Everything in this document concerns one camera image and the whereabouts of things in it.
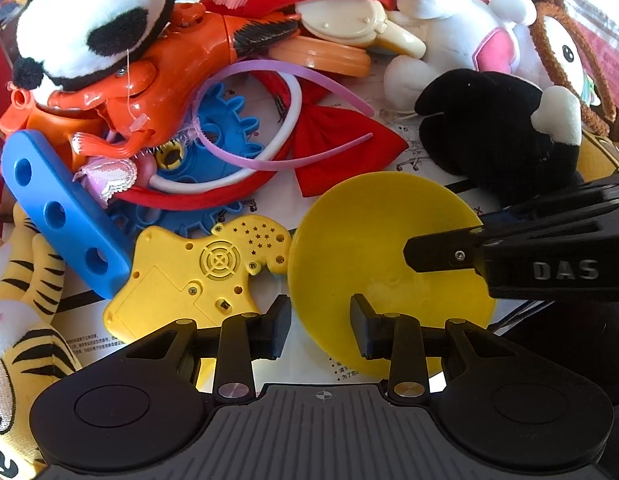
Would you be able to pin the white rabbit plush toy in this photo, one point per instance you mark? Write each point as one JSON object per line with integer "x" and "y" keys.
{"x": 439, "y": 35}

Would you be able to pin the brown monkey plush toy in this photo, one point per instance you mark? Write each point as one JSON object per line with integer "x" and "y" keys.
{"x": 564, "y": 55}

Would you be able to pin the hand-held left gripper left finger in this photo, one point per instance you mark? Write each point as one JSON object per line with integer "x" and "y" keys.
{"x": 278, "y": 325}

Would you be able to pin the orange plastic toy gun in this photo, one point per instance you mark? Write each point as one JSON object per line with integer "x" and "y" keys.
{"x": 199, "y": 35}

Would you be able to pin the panda plush toy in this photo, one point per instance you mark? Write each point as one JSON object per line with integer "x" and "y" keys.
{"x": 89, "y": 0}

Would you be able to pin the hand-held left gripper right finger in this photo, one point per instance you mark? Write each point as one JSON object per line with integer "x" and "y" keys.
{"x": 364, "y": 327}

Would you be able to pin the pink lace fabric piece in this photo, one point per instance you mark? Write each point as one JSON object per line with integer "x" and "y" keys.
{"x": 109, "y": 175}

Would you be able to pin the cream plastic toy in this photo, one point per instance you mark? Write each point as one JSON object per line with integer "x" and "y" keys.
{"x": 339, "y": 20}

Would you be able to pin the orange round lid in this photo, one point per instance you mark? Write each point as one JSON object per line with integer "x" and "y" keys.
{"x": 319, "y": 57}

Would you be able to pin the white headband with red bow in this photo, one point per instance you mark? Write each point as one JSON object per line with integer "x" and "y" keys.
{"x": 339, "y": 130}

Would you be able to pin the blue plastic gear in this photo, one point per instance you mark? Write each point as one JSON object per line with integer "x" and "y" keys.
{"x": 224, "y": 130}

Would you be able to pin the yellow plastic disc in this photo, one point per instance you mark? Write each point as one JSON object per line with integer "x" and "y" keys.
{"x": 369, "y": 230}

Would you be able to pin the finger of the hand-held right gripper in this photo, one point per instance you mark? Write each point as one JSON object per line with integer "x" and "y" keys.
{"x": 439, "y": 252}

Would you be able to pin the blue plastic bar with holes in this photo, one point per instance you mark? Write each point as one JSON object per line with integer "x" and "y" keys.
{"x": 44, "y": 195}

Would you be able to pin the black mouse plush toy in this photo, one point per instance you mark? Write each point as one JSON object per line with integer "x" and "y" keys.
{"x": 489, "y": 120}

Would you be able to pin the yellow toy guitar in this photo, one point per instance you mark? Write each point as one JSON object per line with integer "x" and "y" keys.
{"x": 164, "y": 280}

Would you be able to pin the tiger plush toy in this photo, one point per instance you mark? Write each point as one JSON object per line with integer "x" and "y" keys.
{"x": 34, "y": 360}

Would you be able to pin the purple headband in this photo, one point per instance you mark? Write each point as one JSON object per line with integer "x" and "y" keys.
{"x": 262, "y": 165}

